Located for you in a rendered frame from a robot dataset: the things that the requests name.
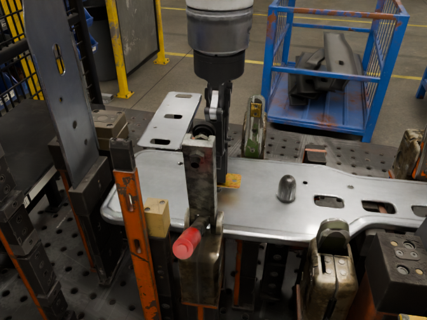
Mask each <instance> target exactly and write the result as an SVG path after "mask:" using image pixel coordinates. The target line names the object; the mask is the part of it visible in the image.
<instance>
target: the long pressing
mask: <svg viewBox="0 0 427 320"><path fill-rule="evenodd" d="M134 156H135V163H136V167H137V169H138V174H139V181H140V189H141V193H142V200H143V205H144V204H145V202H146V200H147V198H148V197H152V198H158V199H167V200H168V205H169V212H170V223H171V227H170V232H180V233H182V232H183V230H184V216H185V213H186V209H187V208H188V207H189V202H188V196H187V186H186V176H185V169H184V159H183V153H182V152H174V151H166V150H152V149H148V150H142V151H139V152H137V153H135V154H134ZM179 163H182V165H178V164H179ZM227 173H232V174H239V175H241V185H240V188H238V189H235V188H228V187H220V189H221V191H220V192H217V212H218V211H223V212H224V223H223V226H224V238H228V239H239V240H244V241H255V242H260V243H271V244H280V245H287V246H297V247H303V248H309V243H310V240H311V239H312V238H314V237H316V233H317V232H318V228H319V226H320V223H321V222H322V221H323V220H325V219H327V218H342V219H343V220H345V221H347V222H348V223H349V232H350V238H351V240H352V239H354V238H355V237H356V236H357V235H359V234H360V233H362V232H363V231H365V230H367V229H386V230H397V231H404V232H416V231H417V230H418V228H419V227H420V225H421V224H422V223H423V221H424V219H425V217H419V216H416V215H415V214H414V213H413V211H412V208H411V207H412V206H420V207H427V182H420V181H412V180H399V179H392V178H378V177H365V176H359V175H353V174H350V173H346V172H344V171H341V170H337V169H334V168H331V167H328V166H324V165H320V164H308V163H294V162H286V161H273V160H265V159H251V158H244V157H230V156H228V159H227ZM284 175H292V176H293V177H294V178H295V181H296V190H295V199H294V200H293V201H292V202H291V203H283V202H281V201H280V200H278V198H277V192H278V184H279V181H280V179H281V178H282V177H283V176H284ZM303 182H307V184H304V183H303ZM348 186H352V187H353V188H352V189H350V188H348ZM316 196H320V197H332V198H338V199H340V200H341V201H342V205H343V208H328V207H321V206H317V205H316V204H315V200H314V198H315V197H316ZM363 201H370V202H377V203H388V204H391V205H392V206H393V207H394V209H395V214H388V213H376V212H369V211H366V210H364V208H363V206H362V202H363ZM100 214H101V217H102V219H103V220H104V221H106V222H107V223H110V224H113V225H122V226H125V225H124V222H123V216H122V213H121V207H120V204H119V198H118V193H117V190H116V184H114V185H113V187H112V189H111V190H110V192H109V193H108V195H107V197H106V199H105V200H104V202H103V203H102V205H101V207H100ZM351 240H350V241H351Z"/></svg>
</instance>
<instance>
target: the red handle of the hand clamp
mask: <svg viewBox="0 0 427 320"><path fill-rule="evenodd" d="M209 223H210V216H205V215H199V216H198V217H197V219H196V220H195V221H194V222H193V224H192V225H191V226H190V227H189V228H188V229H186V230H185V231H184V232H183V233H182V234H181V235H180V237H179V238H178V239H177V240H176V242H174V244H173V248H172V249H173V253H174V255H175V256H176V257H177V258H179V259H187V258H189V257H190V256H191V255H192V254H193V251H194V250H195V248H196V247H197V245H198V243H199V242H200V240H201V236H202V234H203V233H204V231H205V229H206V228H207V227H208V225H209Z"/></svg>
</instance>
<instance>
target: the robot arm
mask: <svg viewBox="0 0 427 320"><path fill-rule="evenodd" d="M253 3H254V0H186V15H187V37H188V43H189V45H190V47H192V49H193V58H194V73H195V74H196V75H197V76H198V77H199V78H201V79H204V80H206V81H208V82H207V88H205V100H206V107H205V108H204V111H203V112H204V115H205V121H206V122H209V123H211V124H212V125H213V126H214V127H215V130H216V132H215V147H216V172H217V182H219V183H225V182H226V175H227V159H228V142H226V141H231V136H229V135H227V133H228V131H229V108H230V105H231V94H232V90H233V83H232V82H231V81H232V80H235V79H238V78H239V77H241V76H242V75H243V73H244V70H245V49H246V48H248V47H249V41H250V29H251V28H252V15H253V13H254V9H253Z"/></svg>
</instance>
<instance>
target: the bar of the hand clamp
mask: <svg viewBox="0 0 427 320"><path fill-rule="evenodd" d="M215 132H216V130H215V127H214V126H213V125H212V124H211V123H209V122H206V121H200V122H197V123H196V124H195V125H194V127H193V132H192V133H193V136H194V139H192V134H189V133H186V134H185V137H184V139H183V143H182V153H183V159H184V169H185V176H186V186H187V196H188V202H189V212H190V219H191V224H193V222H194V221H195V220H196V219H197V217H198V216H199V215H205V216H210V233H211V234H215V231H216V219H217V172H216V147H215Z"/></svg>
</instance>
